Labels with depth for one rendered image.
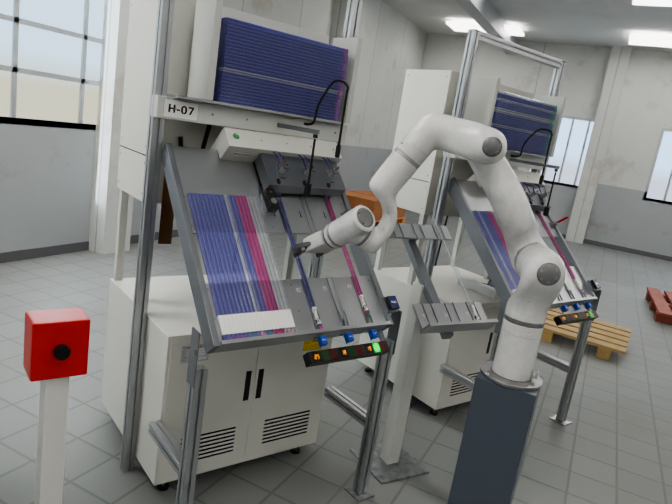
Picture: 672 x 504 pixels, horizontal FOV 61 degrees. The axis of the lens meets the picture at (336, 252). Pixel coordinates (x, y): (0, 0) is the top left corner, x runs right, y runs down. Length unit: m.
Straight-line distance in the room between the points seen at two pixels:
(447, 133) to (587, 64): 9.88
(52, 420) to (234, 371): 0.66
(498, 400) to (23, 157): 3.93
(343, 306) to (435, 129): 0.69
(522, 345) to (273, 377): 0.95
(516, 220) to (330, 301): 0.67
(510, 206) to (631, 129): 9.69
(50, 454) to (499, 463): 1.29
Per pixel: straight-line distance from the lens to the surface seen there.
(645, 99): 11.39
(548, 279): 1.69
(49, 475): 1.86
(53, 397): 1.74
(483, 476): 1.95
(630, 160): 11.33
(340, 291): 2.00
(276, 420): 2.36
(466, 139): 1.63
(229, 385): 2.16
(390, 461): 2.61
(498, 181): 1.71
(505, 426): 1.87
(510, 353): 1.82
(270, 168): 2.04
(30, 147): 4.88
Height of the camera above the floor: 1.37
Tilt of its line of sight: 12 degrees down
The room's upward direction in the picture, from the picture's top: 9 degrees clockwise
